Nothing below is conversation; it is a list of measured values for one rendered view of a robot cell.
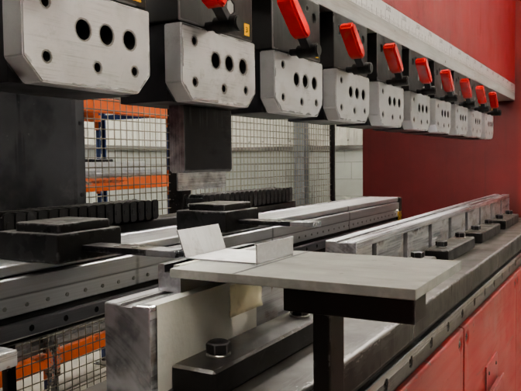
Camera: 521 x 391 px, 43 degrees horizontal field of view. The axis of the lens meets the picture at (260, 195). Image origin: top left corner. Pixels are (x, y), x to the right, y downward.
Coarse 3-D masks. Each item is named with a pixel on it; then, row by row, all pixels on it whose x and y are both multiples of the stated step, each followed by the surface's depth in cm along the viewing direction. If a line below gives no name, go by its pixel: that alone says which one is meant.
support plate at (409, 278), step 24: (192, 264) 72; (216, 264) 72; (240, 264) 72; (288, 264) 72; (312, 264) 71; (336, 264) 71; (360, 264) 71; (384, 264) 71; (408, 264) 71; (432, 264) 70; (456, 264) 70; (288, 288) 63; (312, 288) 62; (336, 288) 60; (360, 288) 59; (384, 288) 58; (408, 288) 57; (432, 288) 62
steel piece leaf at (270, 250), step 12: (276, 240) 75; (288, 240) 78; (216, 252) 80; (228, 252) 80; (240, 252) 80; (252, 252) 80; (264, 252) 73; (276, 252) 75; (288, 252) 78; (252, 264) 72
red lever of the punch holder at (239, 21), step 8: (208, 0) 66; (216, 0) 66; (224, 0) 66; (208, 8) 67; (216, 8) 67; (224, 8) 67; (216, 16) 68; (224, 16) 68; (232, 16) 68; (240, 16) 68; (208, 24) 70; (216, 24) 69; (224, 24) 68; (232, 24) 68; (240, 24) 68; (216, 32) 69; (224, 32) 69; (232, 32) 69
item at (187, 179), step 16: (176, 112) 73; (192, 112) 74; (208, 112) 77; (224, 112) 80; (176, 128) 73; (192, 128) 74; (208, 128) 77; (224, 128) 80; (176, 144) 73; (192, 144) 74; (208, 144) 77; (224, 144) 80; (176, 160) 73; (192, 160) 74; (208, 160) 77; (224, 160) 80; (192, 176) 76; (208, 176) 79; (224, 176) 82
